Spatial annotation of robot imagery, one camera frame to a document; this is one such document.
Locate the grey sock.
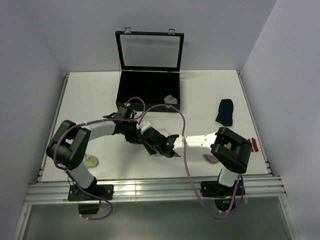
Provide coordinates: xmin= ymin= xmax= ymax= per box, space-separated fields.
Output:
xmin=164 ymin=95 xmax=178 ymax=105

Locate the white sock with dark stripes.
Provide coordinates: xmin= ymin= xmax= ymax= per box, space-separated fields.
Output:
xmin=158 ymin=128 xmax=170 ymax=136

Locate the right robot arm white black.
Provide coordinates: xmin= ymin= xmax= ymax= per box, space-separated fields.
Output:
xmin=140 ymin=127 xmax=253 ymax=195

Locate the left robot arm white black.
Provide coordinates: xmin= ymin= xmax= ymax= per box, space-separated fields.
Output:
xmin=46 ymin=106 xmax=140 ymax=201

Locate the pale yellow sock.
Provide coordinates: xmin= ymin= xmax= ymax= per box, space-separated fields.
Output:
xmin=83 ymin=153 xmax=99 ymax=169

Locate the navy blue sock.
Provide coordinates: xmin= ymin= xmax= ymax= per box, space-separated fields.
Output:
xmin=215 ymin=99 xmax=234 ymax=127

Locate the black display case with glass lid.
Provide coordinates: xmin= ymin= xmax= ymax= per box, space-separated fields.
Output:
xmin=115 ymin=28 xmax=185 ymax=113

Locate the mauve sock with red stripes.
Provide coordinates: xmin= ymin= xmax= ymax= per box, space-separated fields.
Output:
xmin=204 ymin=137 xmax=259 ymax=164

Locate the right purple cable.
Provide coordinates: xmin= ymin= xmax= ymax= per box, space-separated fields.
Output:
xmin=139 ymin=104 xmax=245 ymax=220

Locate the purple cable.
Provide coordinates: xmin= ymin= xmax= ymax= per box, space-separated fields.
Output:
xmin=53 ymin=96 xmax=147 ymax=221
xmin=139 ymin=104 xmax=245 ymax=220

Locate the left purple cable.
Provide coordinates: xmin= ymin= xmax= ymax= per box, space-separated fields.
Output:
xmin=53 ymin=96 xmax=147 ymax=221

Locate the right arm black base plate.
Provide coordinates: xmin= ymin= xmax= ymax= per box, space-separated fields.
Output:
xmin=200 ymin=180 xmax=237 ymax=198

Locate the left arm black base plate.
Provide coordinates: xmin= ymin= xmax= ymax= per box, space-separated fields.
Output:
xmin=67 ymin=184 xmax=114 ymax=202

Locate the aluminium rail frame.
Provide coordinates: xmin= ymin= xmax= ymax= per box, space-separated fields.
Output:
xmin=13 ymin=70 xmax=301 ymax=240

